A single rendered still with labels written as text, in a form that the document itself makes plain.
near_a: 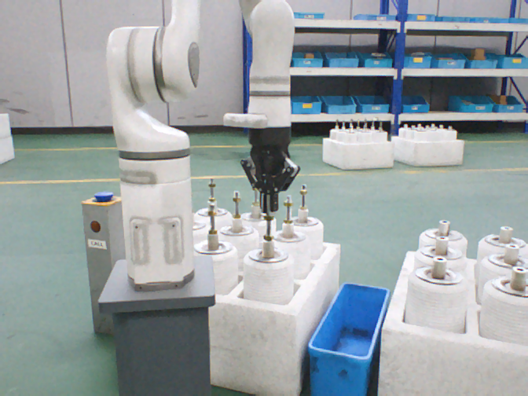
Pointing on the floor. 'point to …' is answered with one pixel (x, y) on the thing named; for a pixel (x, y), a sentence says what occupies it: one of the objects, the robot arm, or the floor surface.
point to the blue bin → (348, 342)
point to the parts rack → (399, 29)
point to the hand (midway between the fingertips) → (269, 203)
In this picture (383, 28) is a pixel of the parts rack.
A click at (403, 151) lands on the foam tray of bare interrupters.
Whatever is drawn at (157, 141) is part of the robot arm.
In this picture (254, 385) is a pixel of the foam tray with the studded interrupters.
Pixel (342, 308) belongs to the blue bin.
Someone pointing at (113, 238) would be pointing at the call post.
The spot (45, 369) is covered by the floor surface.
